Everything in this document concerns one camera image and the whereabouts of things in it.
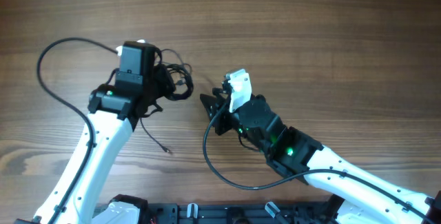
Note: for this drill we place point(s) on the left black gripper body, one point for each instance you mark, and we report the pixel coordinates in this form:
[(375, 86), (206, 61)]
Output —
[(159, 83)]

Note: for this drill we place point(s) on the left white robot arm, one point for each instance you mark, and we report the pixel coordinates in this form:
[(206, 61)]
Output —
[(113, 113)]

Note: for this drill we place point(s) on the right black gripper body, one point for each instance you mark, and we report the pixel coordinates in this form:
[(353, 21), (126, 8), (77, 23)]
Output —
[(226, 120)]

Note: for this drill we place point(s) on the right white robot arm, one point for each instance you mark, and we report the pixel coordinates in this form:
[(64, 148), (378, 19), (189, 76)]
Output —
[(359, 197)]

